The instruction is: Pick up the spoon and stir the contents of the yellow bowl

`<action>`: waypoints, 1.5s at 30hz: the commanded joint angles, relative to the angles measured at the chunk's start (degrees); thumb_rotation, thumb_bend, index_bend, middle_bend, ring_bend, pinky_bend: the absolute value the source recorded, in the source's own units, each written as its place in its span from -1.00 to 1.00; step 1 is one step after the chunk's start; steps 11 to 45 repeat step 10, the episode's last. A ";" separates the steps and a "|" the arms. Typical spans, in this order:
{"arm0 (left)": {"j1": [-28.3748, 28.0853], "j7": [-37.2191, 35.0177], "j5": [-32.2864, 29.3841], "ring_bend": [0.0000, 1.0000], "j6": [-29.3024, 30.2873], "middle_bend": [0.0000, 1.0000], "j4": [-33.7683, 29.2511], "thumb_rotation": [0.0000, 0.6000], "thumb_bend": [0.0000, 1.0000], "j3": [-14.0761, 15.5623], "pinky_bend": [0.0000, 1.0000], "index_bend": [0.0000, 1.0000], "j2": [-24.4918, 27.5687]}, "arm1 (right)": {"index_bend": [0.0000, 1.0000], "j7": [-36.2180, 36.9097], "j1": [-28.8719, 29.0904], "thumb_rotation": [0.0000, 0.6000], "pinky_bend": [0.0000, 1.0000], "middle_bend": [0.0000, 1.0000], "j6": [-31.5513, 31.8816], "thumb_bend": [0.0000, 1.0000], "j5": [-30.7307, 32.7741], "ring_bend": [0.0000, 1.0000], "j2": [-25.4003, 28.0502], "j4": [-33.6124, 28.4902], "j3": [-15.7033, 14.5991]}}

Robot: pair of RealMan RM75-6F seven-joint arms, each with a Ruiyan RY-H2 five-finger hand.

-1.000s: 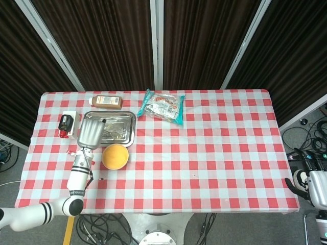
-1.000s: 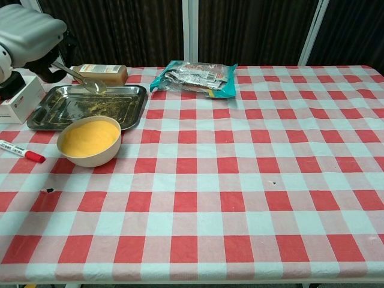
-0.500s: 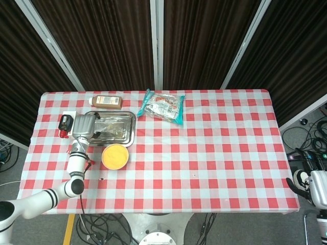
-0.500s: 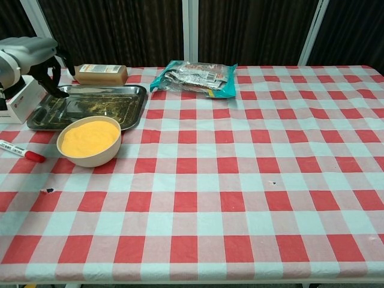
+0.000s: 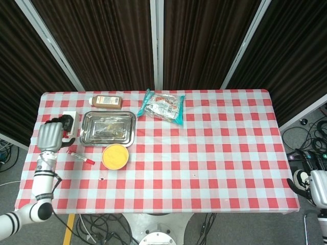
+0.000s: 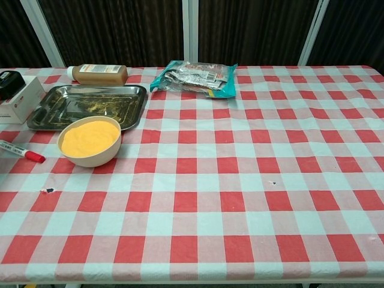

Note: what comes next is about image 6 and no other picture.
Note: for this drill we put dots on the beige round bowl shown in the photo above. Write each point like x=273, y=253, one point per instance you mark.
x=90, y=160

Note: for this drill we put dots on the red white checkered tablecloth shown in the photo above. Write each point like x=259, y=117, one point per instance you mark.
x=210, y=186

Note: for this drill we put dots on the teal foil snack bag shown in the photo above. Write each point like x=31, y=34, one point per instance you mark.
x=195, y=79

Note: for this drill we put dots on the stainless steel tray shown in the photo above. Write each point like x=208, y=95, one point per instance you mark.
x=90, y=102

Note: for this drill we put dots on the brown bottle white cap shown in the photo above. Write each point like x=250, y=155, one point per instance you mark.
x=99, y=75

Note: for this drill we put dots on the dark curtain partition panel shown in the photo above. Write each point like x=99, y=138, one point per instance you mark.
x=354, y=33
x=15, y=36
x=120, y=30
x=255, y=30

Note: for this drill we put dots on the white marker red cap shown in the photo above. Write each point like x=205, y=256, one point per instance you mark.
x=18, y=151

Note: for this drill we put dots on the black red device on box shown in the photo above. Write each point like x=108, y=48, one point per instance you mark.
x=21, y=105

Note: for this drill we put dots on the black red battery pack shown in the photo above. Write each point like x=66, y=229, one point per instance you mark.
x=10, y=84

